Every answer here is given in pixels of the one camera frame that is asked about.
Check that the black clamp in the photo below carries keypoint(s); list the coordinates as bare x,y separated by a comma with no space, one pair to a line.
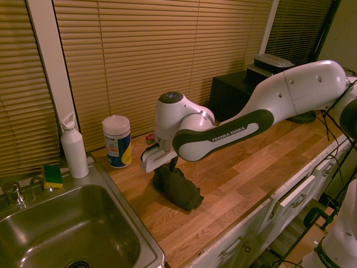
312,216

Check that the small red object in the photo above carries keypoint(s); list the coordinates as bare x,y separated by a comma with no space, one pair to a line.
150,138

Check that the black steel microwave oven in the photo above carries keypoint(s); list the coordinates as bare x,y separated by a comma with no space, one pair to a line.
228,95

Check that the stainless steel sink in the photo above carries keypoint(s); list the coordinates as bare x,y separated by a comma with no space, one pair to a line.
69,223

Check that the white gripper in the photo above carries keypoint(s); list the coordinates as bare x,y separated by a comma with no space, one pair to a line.
156,162

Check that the white window frame post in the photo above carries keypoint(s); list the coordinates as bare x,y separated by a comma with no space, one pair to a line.
50,56
269,25

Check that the tan slatted window blind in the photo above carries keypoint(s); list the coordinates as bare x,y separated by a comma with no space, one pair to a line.
153,56
295,28
22,83

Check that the green yellow sponge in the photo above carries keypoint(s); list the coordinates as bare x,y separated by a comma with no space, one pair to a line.
53,176

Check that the white kitchen cabinet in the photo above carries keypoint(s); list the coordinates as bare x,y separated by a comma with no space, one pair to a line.
251,223

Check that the round metal cabinet knob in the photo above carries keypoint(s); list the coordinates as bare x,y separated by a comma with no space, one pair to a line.
247,247

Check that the white water bottle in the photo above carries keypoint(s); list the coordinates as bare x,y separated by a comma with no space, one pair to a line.
75,153

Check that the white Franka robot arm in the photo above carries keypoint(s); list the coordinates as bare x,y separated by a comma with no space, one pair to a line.
223,136

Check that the white open drawer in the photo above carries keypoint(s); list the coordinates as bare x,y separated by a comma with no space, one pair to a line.
309,187

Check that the dark grey cloth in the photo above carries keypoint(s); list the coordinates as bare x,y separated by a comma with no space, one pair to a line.
178,187

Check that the white wipes canister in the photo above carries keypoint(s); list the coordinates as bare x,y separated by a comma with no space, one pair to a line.
117,145

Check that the black lidded food container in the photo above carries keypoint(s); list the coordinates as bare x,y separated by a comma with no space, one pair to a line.
273,62
258,75

